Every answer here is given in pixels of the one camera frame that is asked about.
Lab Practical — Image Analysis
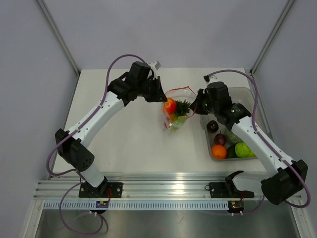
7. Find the left aluminium frame post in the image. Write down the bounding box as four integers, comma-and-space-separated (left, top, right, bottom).
34, 0, 81, 78

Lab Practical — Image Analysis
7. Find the red chili pepper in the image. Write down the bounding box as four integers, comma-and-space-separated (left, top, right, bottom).
163, 115, 173, 130

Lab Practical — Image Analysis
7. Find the plastic pineapple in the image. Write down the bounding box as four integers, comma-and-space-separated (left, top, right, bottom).
168, 100, 190, 122

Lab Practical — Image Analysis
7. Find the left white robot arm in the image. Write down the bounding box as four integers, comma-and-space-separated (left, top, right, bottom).
55, 61, 167, 198

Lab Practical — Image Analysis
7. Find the dark red apple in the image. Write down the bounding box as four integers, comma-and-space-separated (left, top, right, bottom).
214, 133, 226, 146

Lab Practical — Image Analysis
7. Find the aluminium mounting rail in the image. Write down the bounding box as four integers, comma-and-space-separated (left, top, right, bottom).
33, 173, 300, 201

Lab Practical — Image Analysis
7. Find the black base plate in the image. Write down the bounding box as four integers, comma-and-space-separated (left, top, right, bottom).
205, 181, 255, 199
78, 182, 123, 198

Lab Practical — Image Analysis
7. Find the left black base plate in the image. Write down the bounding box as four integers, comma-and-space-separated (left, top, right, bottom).
78, 182, 123, 198

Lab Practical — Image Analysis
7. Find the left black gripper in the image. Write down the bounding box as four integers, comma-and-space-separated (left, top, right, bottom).
137, 76, 167, 103

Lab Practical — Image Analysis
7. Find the aluminium frame post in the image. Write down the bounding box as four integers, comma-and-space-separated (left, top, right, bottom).
250, 0, 296, 76
34, 0, 81, 78

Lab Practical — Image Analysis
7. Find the red tomato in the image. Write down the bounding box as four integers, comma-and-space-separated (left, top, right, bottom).
162, 98, 177, 115

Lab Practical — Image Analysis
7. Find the right aluminium frame post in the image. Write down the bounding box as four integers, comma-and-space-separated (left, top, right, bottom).
250, 0, 296, 76

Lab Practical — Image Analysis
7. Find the orange fruit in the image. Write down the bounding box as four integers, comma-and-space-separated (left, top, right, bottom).
211, 144, 227, 159

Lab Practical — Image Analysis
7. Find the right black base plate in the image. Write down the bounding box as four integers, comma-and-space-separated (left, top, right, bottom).
205, 181, 255, 199

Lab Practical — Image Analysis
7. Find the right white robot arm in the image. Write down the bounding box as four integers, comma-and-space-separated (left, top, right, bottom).
190, 81, 311, 208

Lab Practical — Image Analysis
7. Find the light green pear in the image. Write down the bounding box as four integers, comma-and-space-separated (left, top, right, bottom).
248, 151, 256, 157

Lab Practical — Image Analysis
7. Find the green grape bunch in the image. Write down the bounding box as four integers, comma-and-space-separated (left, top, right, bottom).
170, 116, 187, 132

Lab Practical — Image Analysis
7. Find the dark purple plum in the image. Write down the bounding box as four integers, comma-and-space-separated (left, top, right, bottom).
206, 120, 219, 133

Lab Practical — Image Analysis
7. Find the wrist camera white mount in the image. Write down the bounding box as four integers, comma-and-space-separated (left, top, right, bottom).
203, 75, 221, 85
148, 61, 161, 78

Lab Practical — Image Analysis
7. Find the green lime apple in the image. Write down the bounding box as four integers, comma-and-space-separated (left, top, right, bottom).
235, 142, 251, 158

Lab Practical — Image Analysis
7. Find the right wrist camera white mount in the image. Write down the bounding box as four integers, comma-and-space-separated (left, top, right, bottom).
203, 75, 221, 85

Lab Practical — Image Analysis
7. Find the white slotted cable duct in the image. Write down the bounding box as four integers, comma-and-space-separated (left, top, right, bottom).
43, 200, 229, 210

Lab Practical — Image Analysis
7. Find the clear orange zip top bag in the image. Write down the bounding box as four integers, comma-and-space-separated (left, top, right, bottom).
161, 86, 197, 132

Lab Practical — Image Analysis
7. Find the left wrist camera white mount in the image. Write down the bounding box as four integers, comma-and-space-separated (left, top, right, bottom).
148, 61, 161, 78

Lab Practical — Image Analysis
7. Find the green netted melon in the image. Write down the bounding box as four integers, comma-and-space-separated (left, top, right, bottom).
224, 128, 243, 144

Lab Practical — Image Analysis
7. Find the clear plastic food bin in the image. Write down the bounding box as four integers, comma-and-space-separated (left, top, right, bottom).
201, 87, 256, 162

